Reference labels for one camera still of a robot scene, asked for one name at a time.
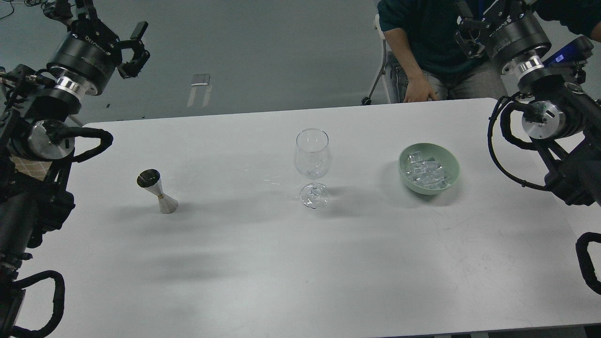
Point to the steel cocktail jigger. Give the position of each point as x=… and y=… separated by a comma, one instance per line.
x=150, y=180

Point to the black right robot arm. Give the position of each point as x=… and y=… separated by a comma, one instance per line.
x=550, y=113

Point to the clear wine glass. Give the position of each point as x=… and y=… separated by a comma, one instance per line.
x=313, y=160

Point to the person's hand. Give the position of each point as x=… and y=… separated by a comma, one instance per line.
x=419, y=90

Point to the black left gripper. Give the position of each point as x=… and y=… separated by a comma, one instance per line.
x=88, y=51

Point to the clear ice cube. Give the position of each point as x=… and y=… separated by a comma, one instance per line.
x=415, y=157

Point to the metal floor plate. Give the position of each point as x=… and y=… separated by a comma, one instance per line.
x=200, y=79

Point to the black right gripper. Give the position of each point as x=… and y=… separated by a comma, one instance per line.
x=520, y=33

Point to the green bowl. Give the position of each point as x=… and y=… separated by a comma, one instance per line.
x=439, y=171

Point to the grey office chair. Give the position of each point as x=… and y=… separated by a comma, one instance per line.
x=387, y=71

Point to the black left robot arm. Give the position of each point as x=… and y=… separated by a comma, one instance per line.
x=38, y=148

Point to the person in dark shirt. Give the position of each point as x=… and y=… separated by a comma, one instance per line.
x=420, y=34

